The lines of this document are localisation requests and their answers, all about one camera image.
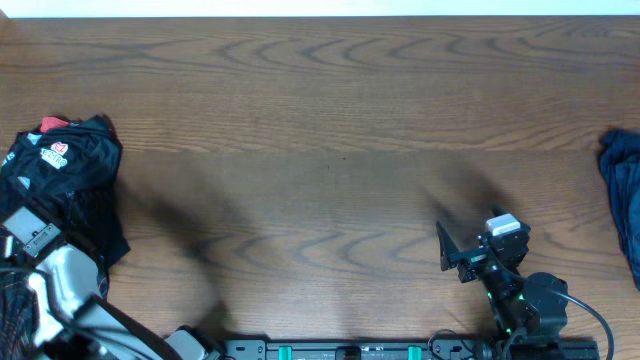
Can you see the black orange-patterned jersey shirt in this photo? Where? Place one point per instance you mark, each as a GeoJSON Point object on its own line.
{"type": "Point", "coordinates": [72, 170]}

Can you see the red printed t-shirt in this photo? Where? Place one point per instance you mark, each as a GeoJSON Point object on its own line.
{"type": "Point", "coordinates": [51, 122]}

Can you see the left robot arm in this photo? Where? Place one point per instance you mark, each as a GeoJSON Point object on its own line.
{"type": "Point", "coordinates": [74, 320]}

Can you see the dark navy blue garment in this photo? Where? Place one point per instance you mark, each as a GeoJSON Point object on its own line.
{"type": "Point", "coordinates": [619, 166]}

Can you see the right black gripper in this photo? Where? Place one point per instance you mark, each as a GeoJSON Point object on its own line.
{"type": "Point", "coordinates": [473, 260]}

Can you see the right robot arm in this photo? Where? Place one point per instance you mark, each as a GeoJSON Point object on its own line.
{"type": "Point", "coordinates": [530, 312]}

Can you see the black mounting rail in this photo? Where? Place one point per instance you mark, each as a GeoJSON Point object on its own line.
{"type": "Point", "coordinates": [447, 348]}

